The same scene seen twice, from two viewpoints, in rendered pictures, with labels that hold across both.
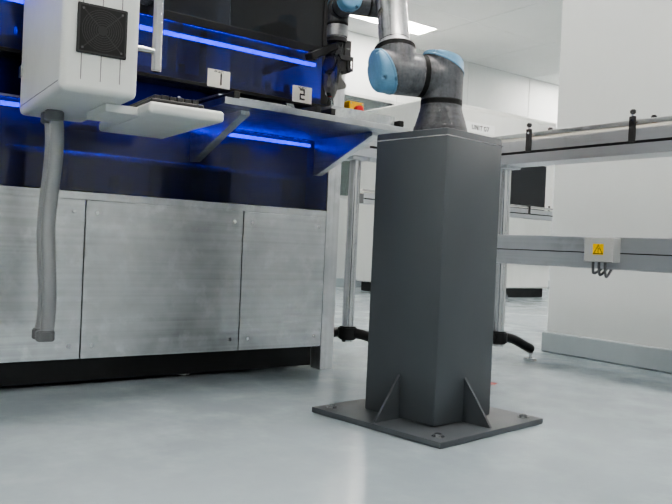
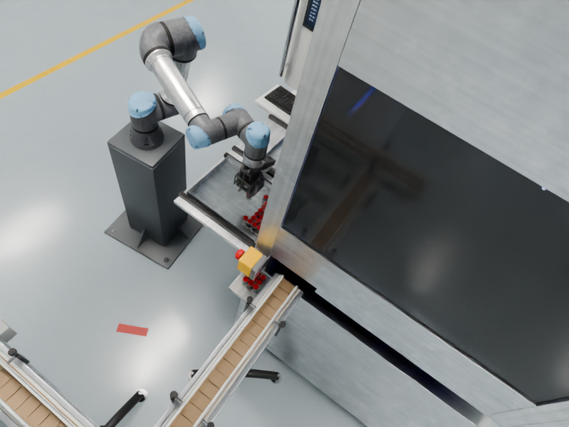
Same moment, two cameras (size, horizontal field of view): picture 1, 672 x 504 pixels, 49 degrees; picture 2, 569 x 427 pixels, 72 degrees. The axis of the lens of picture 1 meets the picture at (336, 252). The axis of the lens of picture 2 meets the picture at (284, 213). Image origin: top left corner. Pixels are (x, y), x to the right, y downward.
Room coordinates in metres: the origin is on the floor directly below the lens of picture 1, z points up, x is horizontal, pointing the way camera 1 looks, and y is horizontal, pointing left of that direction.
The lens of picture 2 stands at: (3.43, -0.34, 2.23)
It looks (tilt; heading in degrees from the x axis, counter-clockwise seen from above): 56 degrees down; 145
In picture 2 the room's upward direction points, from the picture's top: 19 degrees clockwise
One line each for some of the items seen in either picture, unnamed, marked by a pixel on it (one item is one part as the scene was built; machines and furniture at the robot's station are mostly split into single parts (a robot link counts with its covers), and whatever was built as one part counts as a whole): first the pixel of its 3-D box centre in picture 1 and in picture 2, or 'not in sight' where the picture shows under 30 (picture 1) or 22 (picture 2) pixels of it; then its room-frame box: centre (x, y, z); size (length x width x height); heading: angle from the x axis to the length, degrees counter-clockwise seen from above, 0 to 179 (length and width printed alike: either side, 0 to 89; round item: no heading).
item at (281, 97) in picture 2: (151, 111); (301, 110); (2.04, 0.52, 0.82); 0.40 x 0.14 x 0.02; 33
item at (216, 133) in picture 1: (217, 137); not in sight; (2.35, 0.39, 0.80); 0.34 x 0.03 x 0.13; 36
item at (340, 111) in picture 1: (333, 122); (240, 196); (2.57, 0.03, 0.90); 0.34 x 0.26 x 0.04; 36
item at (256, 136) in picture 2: (338, 10); (256, 140); (2.62, 0.03, 1.30); 0.09 x 0.08 x 0.11; 17
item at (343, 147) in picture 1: (344, 155); not in sight; (2.64, -0.01, 0.80); 0.34 x 0.03 x 0.13; 36
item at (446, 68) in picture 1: (440, 76); (144, 110); (2.08, -0.27, 0.96); 0.13 x 0.12 x 0.14; 107
